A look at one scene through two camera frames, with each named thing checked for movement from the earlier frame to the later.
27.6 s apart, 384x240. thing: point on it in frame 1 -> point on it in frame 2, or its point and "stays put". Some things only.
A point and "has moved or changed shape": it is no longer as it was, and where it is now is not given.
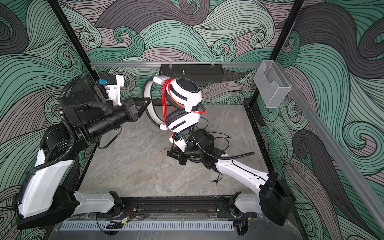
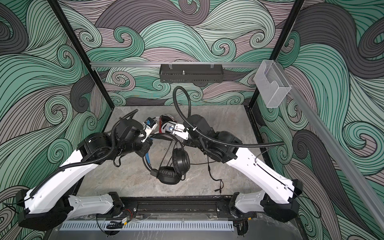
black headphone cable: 217,180 has moved or changed shape
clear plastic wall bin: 272,85 stays put
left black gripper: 129,108 -> 148,144
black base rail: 178,207 stays put
